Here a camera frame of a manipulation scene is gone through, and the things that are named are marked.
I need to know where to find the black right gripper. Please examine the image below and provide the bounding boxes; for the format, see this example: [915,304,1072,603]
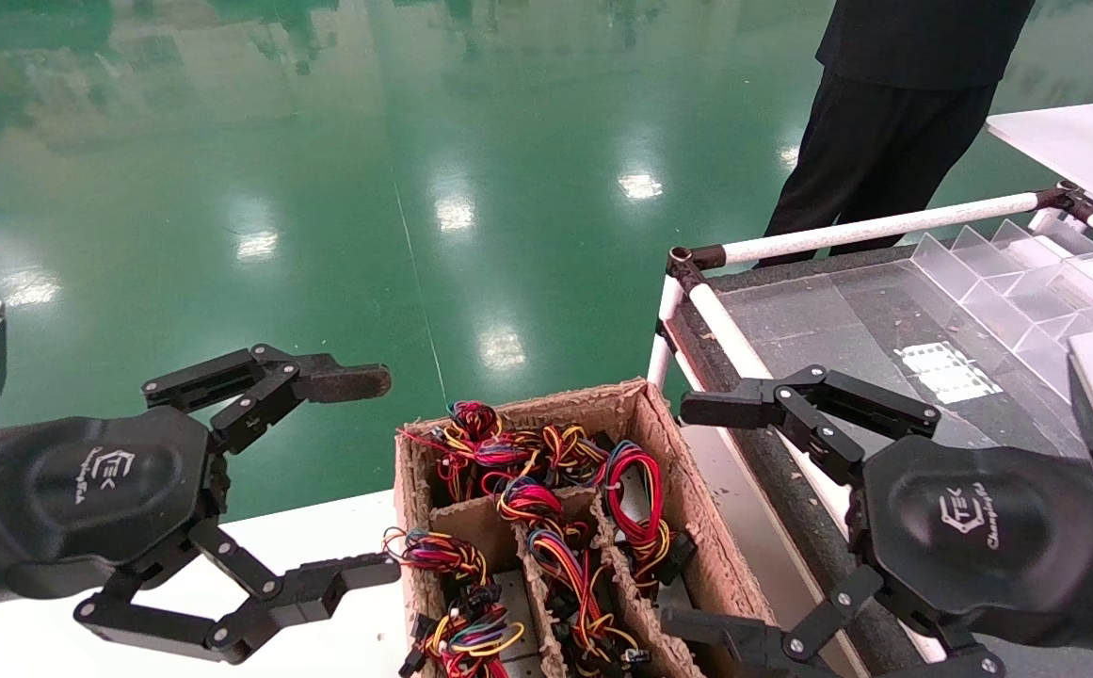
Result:
[661,365,1093,678]

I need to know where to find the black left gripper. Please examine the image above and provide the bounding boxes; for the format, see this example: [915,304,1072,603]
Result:
[0,344,403,665]

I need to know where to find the silver power supply with wires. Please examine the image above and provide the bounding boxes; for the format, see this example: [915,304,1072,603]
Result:
[601,441,695,600]

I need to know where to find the torn cardboard lengthwise divider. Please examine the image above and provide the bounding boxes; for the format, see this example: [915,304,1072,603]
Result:
[593,518,707,678]

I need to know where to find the cardboard cross divider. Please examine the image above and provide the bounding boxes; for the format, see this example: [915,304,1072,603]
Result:
[430,485,603,575]

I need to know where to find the brown cardboard box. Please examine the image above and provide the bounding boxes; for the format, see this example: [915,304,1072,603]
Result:
[393,377,806,678]

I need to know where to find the narrow cardboard lengthwise divider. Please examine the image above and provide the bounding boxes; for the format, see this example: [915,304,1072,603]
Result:
[513,546,571,678]

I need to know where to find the silver power supply unit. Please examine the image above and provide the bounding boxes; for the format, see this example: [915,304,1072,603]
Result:
[494,570,542,678]

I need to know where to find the clear acrylic divider organizer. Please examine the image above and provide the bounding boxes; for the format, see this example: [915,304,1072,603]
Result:
[911,217,1093,401]

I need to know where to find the person in black clothes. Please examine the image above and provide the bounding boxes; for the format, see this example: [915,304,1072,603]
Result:
[755,0,1037,269]

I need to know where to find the colourful wire harness bundle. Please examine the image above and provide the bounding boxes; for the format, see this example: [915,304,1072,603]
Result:
[381,527,492,587]
[508,424,618,491]
[398,400,509,502]
[400,584,526,678]
[525,525,651,678]
[482,474,594,547]

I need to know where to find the white tube cart frame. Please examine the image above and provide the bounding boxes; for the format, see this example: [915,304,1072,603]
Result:
[648,184,1093,678]

